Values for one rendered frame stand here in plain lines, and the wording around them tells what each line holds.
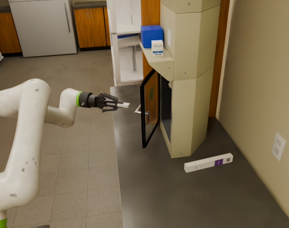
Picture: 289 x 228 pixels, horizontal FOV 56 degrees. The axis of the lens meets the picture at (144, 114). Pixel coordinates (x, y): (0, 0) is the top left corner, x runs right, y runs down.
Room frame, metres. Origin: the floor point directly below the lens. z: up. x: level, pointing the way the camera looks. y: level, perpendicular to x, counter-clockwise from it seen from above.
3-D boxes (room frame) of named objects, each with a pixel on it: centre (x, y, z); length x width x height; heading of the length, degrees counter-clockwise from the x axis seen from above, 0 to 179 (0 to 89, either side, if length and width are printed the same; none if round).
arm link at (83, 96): (1.41, 0.33, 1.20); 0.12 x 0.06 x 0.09; 161
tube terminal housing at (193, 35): (1.34, -0.24, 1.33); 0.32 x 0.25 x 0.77; 8
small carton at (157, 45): (1.26, -0.07, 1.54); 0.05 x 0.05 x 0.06; 2
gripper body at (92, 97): (1.39, 0.26, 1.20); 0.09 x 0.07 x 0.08; 71
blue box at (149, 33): (1.41, -0.05, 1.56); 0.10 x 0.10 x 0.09; 8
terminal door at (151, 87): (1.33, -0.04, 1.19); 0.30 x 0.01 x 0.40; 160
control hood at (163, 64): (1.32, -0.06, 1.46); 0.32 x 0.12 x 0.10; 8
